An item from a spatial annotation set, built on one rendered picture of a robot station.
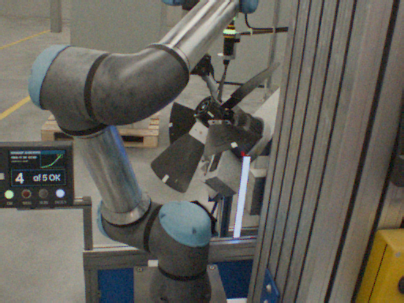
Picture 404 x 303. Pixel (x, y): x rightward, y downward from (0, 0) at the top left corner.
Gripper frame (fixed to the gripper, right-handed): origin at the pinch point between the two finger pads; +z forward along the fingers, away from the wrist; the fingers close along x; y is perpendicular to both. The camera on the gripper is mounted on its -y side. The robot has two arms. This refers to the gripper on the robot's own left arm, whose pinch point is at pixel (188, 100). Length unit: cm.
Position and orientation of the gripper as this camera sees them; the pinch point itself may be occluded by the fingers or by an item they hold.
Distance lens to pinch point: 121.9
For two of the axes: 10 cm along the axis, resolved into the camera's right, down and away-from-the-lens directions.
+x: 9.7, -0.1, 2.3
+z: -0.8, 9.2, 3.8
